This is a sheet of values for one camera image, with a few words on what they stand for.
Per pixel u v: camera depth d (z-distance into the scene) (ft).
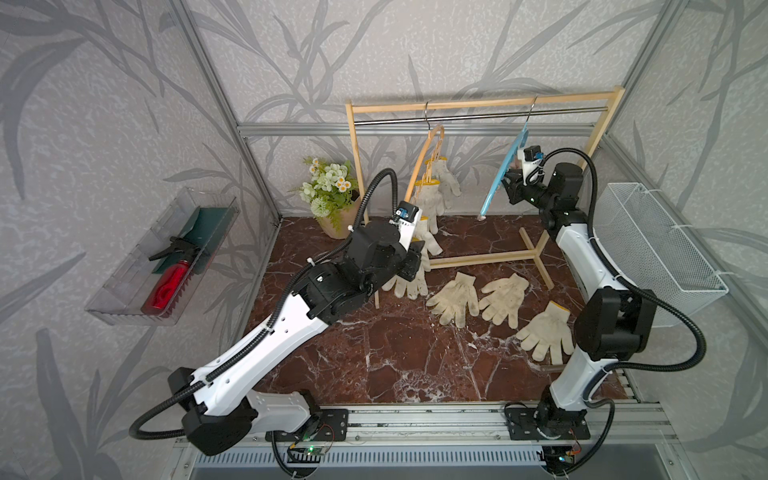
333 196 3.06
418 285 2.66
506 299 3.16
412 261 1.77
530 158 2.27
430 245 2.66
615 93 2.10
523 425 2.41
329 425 2.38
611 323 1.58
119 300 1.91
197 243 2.20
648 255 2.13
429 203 2.91
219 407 1.22
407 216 1.67
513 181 2.53
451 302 3.15
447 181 3.19
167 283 1.97
